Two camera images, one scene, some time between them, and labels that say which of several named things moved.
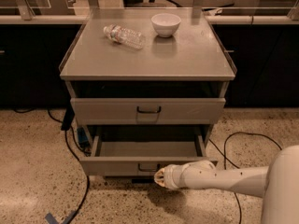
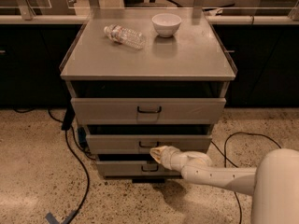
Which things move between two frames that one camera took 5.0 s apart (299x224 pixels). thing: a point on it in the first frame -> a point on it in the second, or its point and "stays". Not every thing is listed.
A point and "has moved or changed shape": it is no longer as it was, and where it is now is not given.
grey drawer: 142,155 has moved or changed shape
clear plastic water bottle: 124,35 stays
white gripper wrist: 168,177 -> 167,159
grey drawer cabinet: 147,86 stays
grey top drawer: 148,110 stays
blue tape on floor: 50,219 stays
